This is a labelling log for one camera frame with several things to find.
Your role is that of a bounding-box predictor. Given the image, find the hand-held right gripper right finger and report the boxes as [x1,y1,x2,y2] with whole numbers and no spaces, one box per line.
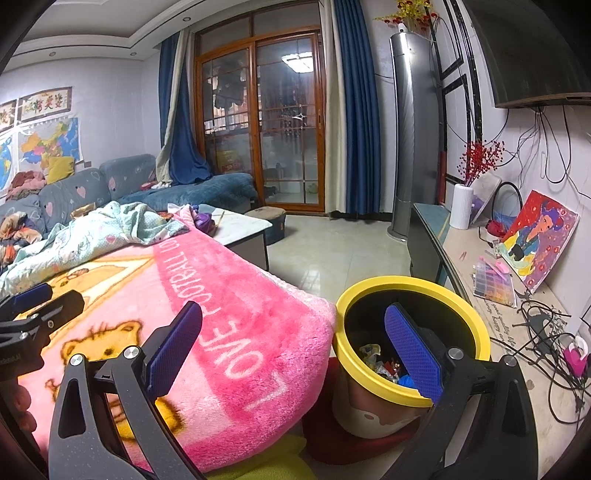
[383,302,541,480]

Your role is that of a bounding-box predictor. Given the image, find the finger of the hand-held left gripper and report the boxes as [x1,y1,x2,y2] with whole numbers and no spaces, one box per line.
[0,282,54,319]
[0,290,86,347]

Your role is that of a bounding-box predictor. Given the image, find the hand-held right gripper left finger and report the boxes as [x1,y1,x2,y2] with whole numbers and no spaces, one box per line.
[48,300,206,480]

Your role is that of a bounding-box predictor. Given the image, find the yellow rimmed waste bin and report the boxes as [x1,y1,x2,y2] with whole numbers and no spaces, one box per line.
[331,276,491,439]

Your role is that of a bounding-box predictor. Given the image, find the person's left hand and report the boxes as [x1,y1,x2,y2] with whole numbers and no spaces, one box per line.
[7,383,40,432]

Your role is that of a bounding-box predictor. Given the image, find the multicoloured clothes pile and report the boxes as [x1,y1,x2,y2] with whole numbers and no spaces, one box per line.
[0,212,44,264]

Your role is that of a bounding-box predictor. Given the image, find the light green cartoon blanket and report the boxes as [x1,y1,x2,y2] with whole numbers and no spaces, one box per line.
[0,200,191,296]

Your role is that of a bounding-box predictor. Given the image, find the pink bear printed blanket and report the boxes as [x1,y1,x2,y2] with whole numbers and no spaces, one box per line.
[0,226,338,474]

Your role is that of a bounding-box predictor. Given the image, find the television cabinet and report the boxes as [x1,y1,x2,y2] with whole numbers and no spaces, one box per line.
[407,202,591,462]

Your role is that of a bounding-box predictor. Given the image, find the clear bead box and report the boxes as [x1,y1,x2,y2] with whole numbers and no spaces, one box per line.
[473,258,518,309]

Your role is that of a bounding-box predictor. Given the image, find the red clothes pile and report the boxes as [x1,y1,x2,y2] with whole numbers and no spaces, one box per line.
[4,171,47,200]

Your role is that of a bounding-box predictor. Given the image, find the purple bag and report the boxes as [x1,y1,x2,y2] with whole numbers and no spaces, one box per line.
[191,205,218,234]

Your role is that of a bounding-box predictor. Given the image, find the yellow pillow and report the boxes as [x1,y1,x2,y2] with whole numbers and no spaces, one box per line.
[46,156,75,184]

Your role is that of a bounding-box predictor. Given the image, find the white top coffee table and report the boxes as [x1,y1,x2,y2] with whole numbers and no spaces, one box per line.
[203,207,273,273]

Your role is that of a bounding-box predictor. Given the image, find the brown round stool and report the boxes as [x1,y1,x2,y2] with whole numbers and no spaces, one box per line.
[244,207,287,245]

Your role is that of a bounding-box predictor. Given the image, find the black hoop basket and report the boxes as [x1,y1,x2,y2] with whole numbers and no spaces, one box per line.
[485,182,525,238]

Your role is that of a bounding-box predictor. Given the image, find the blue grey heart sofa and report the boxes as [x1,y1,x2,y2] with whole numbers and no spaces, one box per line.
[0,153,259,259]

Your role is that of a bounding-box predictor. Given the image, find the white ribbed vase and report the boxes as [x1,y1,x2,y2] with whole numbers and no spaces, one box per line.
[449,184,475,230]

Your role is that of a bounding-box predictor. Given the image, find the pink white gadget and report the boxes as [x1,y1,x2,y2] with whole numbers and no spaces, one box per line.
[562,335,589,377]

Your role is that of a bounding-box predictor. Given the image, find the colourful figure painting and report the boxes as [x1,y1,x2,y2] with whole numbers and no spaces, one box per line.
[501,189,580,294]

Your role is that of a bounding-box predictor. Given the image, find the pale picture canvas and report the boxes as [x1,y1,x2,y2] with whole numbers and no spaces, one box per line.
[468,174,503,227]

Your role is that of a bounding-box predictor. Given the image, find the beige curtain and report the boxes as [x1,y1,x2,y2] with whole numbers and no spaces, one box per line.
[321,0,349,213]
[154,28,192,183]

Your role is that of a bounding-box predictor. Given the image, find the red berry branches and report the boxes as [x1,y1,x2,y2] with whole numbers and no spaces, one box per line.
[457,138,506,188]

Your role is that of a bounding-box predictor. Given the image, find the silver tower air conditioner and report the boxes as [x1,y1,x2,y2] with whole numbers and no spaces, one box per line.
[387,28,448,241]

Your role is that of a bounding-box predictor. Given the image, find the blue curtain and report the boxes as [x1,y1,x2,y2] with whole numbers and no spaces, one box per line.
[333,0,397,215]
[158,32,213,185]

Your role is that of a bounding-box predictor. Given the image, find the wooden glass sliding door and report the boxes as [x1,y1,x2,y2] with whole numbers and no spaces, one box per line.
[194,2,331,213]

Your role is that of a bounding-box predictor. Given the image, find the yellow red artificial flowers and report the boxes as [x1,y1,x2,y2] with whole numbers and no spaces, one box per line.
[374,0,439,33]

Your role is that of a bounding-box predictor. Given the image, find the tangled black cables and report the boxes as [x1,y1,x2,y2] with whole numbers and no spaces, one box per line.
[489,295,583,425]

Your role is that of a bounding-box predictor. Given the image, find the world wall map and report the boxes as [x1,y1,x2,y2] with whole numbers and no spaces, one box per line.
[0,134,14,197]

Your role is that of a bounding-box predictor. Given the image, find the country wall map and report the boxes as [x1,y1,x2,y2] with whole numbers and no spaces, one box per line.
[18,117,83,171]

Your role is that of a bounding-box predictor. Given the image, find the embroidered wall poster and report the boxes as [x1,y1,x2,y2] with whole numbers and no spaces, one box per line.
[18,88,74,121]
[0,99,18,132]

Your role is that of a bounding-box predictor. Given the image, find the hanging black cables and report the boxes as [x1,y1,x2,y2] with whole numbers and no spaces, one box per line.
[512,106,591,204]

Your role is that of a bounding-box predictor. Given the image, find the wall mounted television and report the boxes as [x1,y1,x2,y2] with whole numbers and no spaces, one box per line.
[462,0,591,109]

